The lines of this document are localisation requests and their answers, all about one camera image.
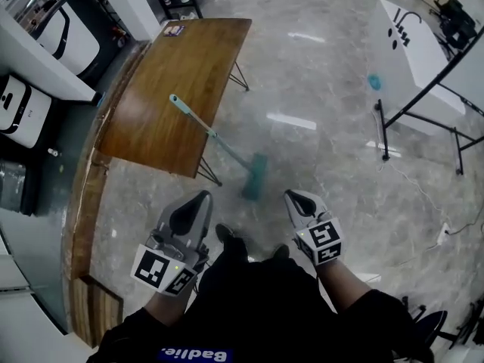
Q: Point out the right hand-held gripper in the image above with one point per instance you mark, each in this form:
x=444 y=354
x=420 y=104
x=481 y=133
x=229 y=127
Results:
x=321 y=240

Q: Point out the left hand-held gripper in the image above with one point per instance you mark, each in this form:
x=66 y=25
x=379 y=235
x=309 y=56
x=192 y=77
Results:
x=162 y=270

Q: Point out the teal mop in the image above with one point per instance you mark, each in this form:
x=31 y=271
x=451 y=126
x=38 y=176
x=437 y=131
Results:
x=255 y=176

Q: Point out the person's right forearm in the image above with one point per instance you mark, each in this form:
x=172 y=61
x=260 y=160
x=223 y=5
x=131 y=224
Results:
x=340 y=286

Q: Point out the person's left forearm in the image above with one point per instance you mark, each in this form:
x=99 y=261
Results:
x=166 y=308

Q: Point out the person's left shoe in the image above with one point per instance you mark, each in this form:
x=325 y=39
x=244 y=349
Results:
x=225 y=233

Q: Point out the person's shoe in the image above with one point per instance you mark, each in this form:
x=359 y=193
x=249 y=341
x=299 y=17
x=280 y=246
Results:
x=281 y=251
x=225 y=233

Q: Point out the person's right shoe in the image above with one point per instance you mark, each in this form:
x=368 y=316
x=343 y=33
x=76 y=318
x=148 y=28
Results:
x=281 y=251

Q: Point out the person's black clothing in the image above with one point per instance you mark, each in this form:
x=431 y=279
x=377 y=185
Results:
x=264 y=308

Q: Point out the curved wooden step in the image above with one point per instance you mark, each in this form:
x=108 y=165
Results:
x=81 y=210

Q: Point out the wooden table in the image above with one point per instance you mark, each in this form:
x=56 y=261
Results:
x=151 y=119

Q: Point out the white power strip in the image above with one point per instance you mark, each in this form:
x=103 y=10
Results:
x=443 y=233

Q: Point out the teal round pad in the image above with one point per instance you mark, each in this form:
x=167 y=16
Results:
x=375 y=81

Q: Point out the small white bottle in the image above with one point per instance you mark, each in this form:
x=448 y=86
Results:
x=53 y=152

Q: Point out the black swivel chair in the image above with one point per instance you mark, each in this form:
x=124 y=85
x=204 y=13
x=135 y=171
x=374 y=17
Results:
x=431 y=323

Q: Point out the plastic-wrapped black box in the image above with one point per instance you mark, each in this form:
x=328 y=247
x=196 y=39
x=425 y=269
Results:
x=11 y=187

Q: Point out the small colourful card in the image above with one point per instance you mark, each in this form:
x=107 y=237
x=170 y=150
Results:
x=174 y=30

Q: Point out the white service robot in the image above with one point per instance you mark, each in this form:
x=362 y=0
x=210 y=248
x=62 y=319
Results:
x=22 y=112

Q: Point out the small red toy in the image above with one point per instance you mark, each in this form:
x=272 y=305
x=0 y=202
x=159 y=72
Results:
x=119 y=37

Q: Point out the white pod with black stripe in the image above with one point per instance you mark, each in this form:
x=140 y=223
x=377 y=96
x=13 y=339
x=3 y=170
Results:
x=79 y=47

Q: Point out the black mesh chair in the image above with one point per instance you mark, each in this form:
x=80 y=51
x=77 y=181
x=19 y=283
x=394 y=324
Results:
x=455 y=23

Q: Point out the black stand frame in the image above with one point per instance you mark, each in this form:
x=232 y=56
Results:
x=383 y=134

